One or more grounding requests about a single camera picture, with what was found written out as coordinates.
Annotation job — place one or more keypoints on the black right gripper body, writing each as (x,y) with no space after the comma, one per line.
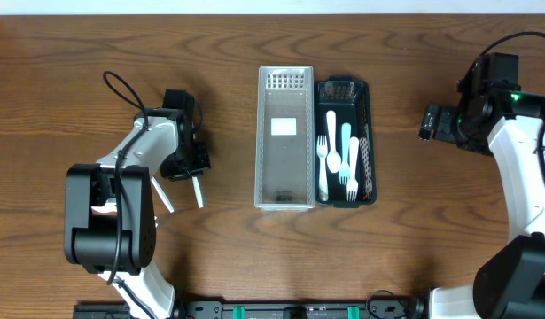
(447,129)

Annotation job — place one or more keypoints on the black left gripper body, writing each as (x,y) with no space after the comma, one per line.
(183,170)

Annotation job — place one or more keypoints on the dark green plastic basket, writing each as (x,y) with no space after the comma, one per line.
(350,100)

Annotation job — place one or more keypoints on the pale blue plastic fork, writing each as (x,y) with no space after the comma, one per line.
(344,171)

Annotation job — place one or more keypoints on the white plastic fork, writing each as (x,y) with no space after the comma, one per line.
(322,152)
(352,184)

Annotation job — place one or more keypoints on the white plastic spoon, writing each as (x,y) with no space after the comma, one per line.
(333,158)
(198,192)

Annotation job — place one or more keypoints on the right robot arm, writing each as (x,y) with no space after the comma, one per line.
(494,117)

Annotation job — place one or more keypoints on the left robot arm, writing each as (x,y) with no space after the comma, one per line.
(110,227)

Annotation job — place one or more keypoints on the white plastic utensil under arm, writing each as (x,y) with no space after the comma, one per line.
(163,196)

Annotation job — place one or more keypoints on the white label in basket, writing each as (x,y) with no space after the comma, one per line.
(283,126)

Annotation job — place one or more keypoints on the clear plastic basket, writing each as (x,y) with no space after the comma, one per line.
(285,165)

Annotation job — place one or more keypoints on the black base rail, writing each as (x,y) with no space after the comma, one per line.
(381,304)

